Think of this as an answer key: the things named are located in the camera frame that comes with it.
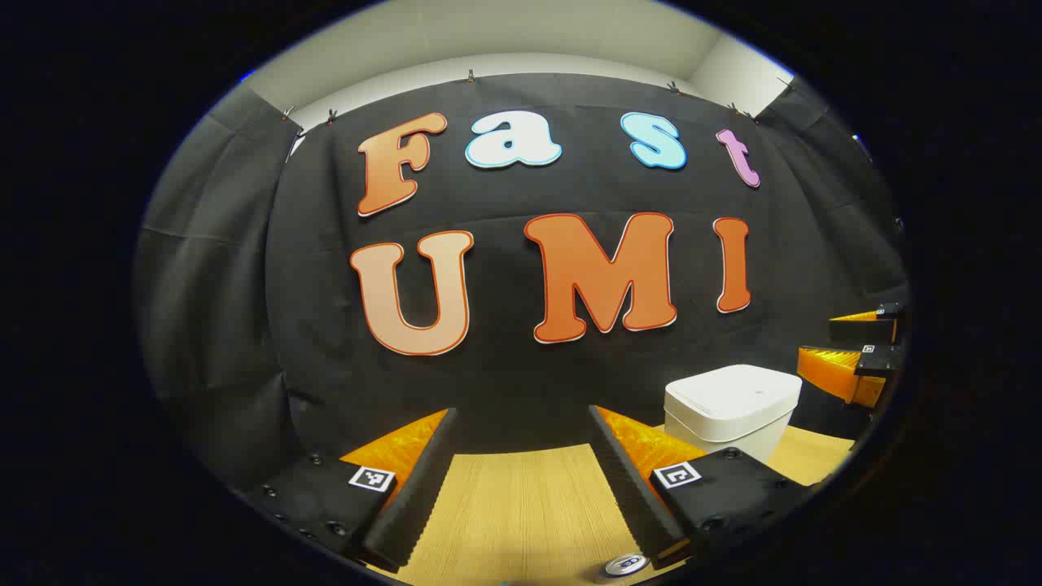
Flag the wooden desktop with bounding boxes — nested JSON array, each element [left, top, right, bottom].
[[370, 423, 856, 586]]

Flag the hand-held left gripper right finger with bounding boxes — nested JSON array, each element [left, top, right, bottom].
[[588, 405, 817, 571]]

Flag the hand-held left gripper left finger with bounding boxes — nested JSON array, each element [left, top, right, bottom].
[[240, 407, 459, 575]]

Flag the blue pop can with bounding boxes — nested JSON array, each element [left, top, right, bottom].
[[601, 553, 652, 579]]

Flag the white desktop garbage bin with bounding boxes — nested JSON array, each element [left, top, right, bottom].
[[663, 364, 803, 465]]

